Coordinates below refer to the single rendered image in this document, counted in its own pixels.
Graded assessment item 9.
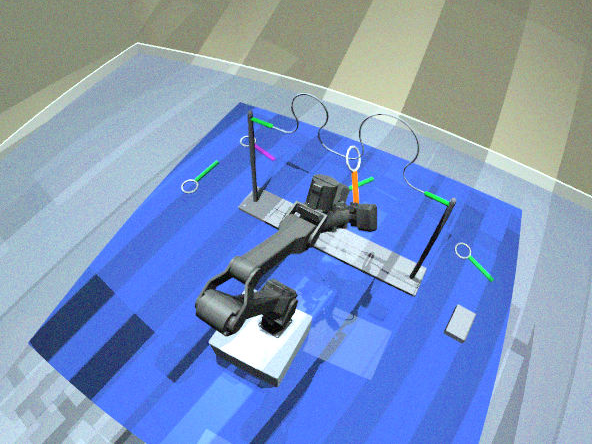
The green handle with white loop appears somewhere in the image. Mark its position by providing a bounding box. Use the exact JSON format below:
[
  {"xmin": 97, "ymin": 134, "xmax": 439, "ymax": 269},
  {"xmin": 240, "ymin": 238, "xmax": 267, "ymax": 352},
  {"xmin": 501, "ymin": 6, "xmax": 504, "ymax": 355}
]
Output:
[
  {"xmin": 455, "ymin": 242, "xmax": 494, "ymax": 282},
  {"xmin": 348, "ymin": 177, "xmax": 374, "ymax": 191},
  {"xmin": 181, "ymin": 160, "xmax": 219, "ymax": 194}
]

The orange handle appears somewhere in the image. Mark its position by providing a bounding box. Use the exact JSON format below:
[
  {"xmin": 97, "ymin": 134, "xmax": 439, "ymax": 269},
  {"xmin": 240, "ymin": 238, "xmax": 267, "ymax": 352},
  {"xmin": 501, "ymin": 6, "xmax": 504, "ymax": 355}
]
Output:
[{"xmin": 346, "ymin": 146, "xmax": 361, "ymax": 203}]

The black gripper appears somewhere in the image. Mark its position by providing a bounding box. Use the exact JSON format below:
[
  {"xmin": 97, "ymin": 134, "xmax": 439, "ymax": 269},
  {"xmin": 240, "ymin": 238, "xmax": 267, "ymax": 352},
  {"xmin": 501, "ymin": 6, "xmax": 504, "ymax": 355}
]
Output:
[{"xmin": 327, "ymin": 202, "xmax": 377, "ymax": 233}]

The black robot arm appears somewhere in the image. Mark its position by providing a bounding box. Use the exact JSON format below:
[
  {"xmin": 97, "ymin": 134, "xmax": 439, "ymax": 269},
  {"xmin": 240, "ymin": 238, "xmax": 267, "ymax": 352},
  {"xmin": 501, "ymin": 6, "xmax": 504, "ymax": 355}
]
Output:
[{"xmin": 194, "ymin": 174, "xmax": 350, "ymax": 338}]

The white loop with pink handle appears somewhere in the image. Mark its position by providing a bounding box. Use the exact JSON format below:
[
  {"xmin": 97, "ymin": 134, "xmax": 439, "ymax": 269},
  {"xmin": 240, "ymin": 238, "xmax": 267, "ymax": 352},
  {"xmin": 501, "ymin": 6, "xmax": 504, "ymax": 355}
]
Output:
[{"xmin": 239, "ymin": 136, "xmax": 276, "ymax": 161}]

